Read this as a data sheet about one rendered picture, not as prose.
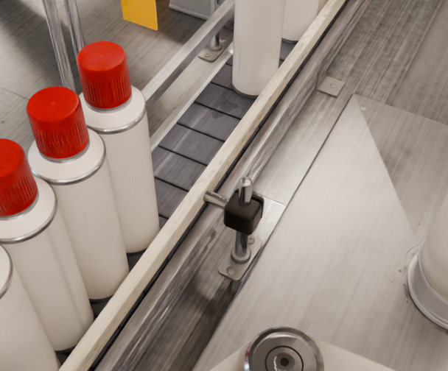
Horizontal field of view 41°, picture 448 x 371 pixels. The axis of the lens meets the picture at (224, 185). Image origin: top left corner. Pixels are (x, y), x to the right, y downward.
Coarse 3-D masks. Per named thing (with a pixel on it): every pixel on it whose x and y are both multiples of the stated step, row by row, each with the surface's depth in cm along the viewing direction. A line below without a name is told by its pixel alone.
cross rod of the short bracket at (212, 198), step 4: (208, 192) 55; (212, 192) 55; (204, 196) 55; (208, 196) 55; (212, 196) 54; (216, 196) 54; (220, 196) 54; (204, 200) 55; (208, 200) 55; (212, 200) 54; (216, 200) 54; (220, 200) 54; (224, 200) 54; (212, 204) 55; (216, 204) 54; (220, 204) 54; (224, 204) 54; (220, 208) 54
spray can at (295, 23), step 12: (288, 0) 70; (300, 0) 69; (312, 0) 70; (288, 12) 71; (300, 12) 70; (312, 12) 71; (288, 24) 72; (300, 24) 72; (288, 36) 73; (300, 36) 73
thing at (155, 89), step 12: (228, 0) 65; (216, 12) 64; (228, 12) 64; (204, 24) 62; (216, 24) 63; (192, 36) 61; (204, 36) 61; (192, 48) 60; (180, 60) 59; (168, 72) 57; (180, 72) 59; (156, 84) 56; (168, 84) 58; (144, 96) 55; (156, 96) 56
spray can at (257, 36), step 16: (240, 0) 59; (256, 0) 58; (272, 0) 58; (240, 16) 60; (256, 16) 59; (272, 16) 59; (240, 32) 62; (256, 32) 60; (272, 32) 61; (240, 48) 63; (256, 48) 62; (272, 48) 62; (240, 64) 64; (256, 64) 64; (272, 64) 64; (240, 80) 66; (256, 80) 65; (256, 96) 67
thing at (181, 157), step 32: (224, 64) 71; (224, 96) 68; (192, 128) 64; (224, 128) 64; (256, 128) 64; (160, 160) 61; (192, 160) 61; (160, 192) 59; (160, 224) 56; (192, 224) 56; (128, 256) 54
